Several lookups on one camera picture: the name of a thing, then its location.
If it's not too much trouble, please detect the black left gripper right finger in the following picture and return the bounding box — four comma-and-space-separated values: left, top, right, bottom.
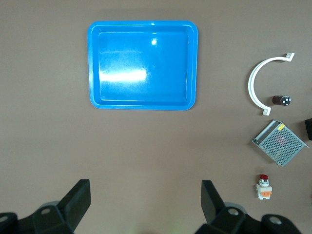
195, 179, 266, 234

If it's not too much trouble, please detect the red button white orange switch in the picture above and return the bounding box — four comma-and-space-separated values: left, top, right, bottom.
255, 174, 273, 201

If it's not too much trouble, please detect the orange button box black base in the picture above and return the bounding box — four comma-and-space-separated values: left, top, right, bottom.
304, 117, 312, 141

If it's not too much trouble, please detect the large white pipe clamp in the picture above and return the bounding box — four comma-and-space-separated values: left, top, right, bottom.
248, 52, 295, 116

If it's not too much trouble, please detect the metal mesh power supply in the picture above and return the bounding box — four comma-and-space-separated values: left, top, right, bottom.
252, 119, 310, 167

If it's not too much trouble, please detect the blue plastic tray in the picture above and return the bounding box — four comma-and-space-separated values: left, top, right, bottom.
87, 20, 199, 111

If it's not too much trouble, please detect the dark cylindrical capacitor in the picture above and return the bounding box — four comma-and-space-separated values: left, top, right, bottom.
272, 95, 292, 106

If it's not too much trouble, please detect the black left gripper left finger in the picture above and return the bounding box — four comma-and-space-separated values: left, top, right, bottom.
33, 179, 92, 234

